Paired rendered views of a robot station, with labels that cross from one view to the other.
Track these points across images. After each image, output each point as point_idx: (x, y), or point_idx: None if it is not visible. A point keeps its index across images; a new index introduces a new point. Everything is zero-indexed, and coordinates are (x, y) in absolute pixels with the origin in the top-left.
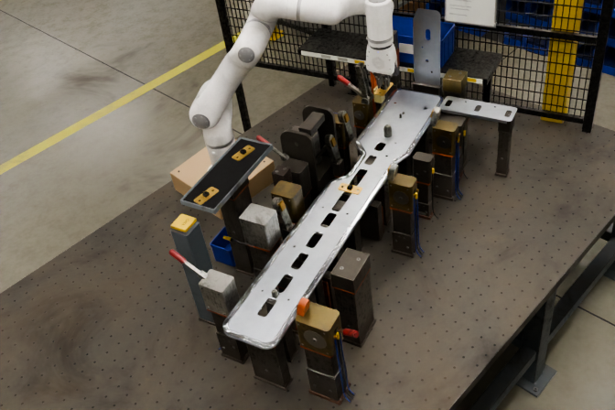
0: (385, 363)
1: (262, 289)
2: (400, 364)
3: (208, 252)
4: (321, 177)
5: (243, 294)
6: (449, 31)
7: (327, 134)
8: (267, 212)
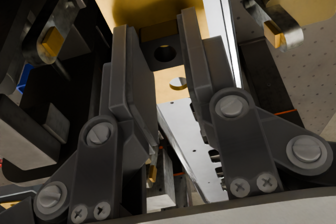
0: (298, 61)
1: (207, 182)
2: (313, 54)
3: None
4: (80, 36)
5: (196, 190)
6: None
7: (29, 59)
8: (160, 199)
